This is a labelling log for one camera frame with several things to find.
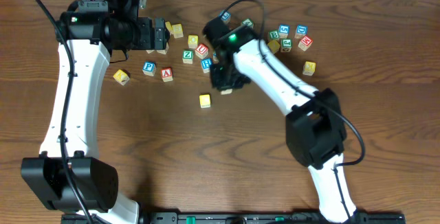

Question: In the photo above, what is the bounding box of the yellow O block front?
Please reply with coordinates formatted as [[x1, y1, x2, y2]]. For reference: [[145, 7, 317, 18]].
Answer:
[[220, 89, 233, 95]]

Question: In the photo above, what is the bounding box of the yellow o block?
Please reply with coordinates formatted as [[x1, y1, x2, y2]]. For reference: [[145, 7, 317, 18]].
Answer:
[[188, 34, 199, 49], [220, 89, 233, 95]]

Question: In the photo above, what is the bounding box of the blue l block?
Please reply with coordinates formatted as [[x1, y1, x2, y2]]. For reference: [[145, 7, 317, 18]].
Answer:
[[212, 52, 219, 63], [219, 10, 231, 25]]

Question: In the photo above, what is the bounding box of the yellow C block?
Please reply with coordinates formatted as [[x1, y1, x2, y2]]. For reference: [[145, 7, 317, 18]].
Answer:
[[199, 94, 211, 109]]

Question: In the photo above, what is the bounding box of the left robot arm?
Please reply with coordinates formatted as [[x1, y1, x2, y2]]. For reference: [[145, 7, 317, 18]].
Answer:
[[21, 0, 170, 223]]

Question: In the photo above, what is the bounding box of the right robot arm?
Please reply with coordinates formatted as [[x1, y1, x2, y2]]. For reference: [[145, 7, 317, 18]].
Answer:
[[203, 18, 356, 223]]

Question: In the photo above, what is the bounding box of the yellow block back left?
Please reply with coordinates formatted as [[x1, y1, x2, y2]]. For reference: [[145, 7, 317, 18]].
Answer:
[[165, 21, 173, 34]]

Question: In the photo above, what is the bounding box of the blue H block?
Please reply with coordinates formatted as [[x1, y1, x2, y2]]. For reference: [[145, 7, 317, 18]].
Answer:
[[201, 58, 212, 74]]

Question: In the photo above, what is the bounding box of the yellow block back right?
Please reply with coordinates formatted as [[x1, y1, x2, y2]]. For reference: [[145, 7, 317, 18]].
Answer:
[[171, 24, 184, 38]]

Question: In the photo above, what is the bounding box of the red U block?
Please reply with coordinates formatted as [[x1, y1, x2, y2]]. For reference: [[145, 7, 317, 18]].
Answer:
[[195, 43, 209, 59]]

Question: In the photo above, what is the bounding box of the blue P block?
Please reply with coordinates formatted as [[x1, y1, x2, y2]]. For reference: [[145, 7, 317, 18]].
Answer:
[[142, 61, 157, 76]]

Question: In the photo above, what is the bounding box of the green Z block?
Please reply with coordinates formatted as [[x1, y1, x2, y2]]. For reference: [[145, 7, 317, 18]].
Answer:
[[182, 49, 194, 64]]

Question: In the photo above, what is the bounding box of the red A block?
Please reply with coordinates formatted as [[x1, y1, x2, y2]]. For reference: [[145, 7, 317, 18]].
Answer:
[[161, 67, 173, 82]]

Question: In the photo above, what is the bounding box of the yellow K block far left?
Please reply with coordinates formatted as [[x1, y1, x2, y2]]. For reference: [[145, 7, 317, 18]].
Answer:
[[113, 69, 130, 86]]

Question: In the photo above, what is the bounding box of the yellow k block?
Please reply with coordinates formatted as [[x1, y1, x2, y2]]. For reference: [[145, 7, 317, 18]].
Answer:
[[302, 61, 316, 76], [113, 69, 130, 86]]

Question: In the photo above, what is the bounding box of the yellow block centre right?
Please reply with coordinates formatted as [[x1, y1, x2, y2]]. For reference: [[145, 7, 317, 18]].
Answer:
[[267, 40, 281, 54]]

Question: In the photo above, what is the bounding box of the green 4 block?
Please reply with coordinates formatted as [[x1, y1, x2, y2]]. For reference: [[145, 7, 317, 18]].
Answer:
[[241, 19, 254, 29]]

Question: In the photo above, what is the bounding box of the blue L block back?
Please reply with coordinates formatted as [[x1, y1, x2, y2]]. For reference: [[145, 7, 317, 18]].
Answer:
[[219, 10, 231, 25]]

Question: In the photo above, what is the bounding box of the green B block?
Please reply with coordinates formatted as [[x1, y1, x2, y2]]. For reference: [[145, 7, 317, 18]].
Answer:
[[267, 30, 280, 42]]

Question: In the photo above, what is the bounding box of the green J block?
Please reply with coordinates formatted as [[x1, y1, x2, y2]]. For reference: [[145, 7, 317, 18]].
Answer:
[[280, 38, 292, 53]]

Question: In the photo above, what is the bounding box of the blue 5 block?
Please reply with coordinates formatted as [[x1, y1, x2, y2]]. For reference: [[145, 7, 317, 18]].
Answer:
[[278, 24, 290, 38]]

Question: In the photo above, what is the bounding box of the yellow K block right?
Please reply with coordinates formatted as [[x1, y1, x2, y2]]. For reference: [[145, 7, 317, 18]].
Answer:
[[302, 61, 316, 76]]

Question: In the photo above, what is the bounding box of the red M block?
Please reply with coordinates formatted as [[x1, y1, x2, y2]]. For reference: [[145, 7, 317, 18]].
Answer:
[[298, 35, 313, 52]]

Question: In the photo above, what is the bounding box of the blue D block right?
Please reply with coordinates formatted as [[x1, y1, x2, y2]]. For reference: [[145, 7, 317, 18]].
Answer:
[[294, 25, 308, 39]]

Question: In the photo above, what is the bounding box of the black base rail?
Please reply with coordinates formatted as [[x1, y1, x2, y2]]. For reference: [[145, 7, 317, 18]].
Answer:
[[61, 211, 406, 224]]

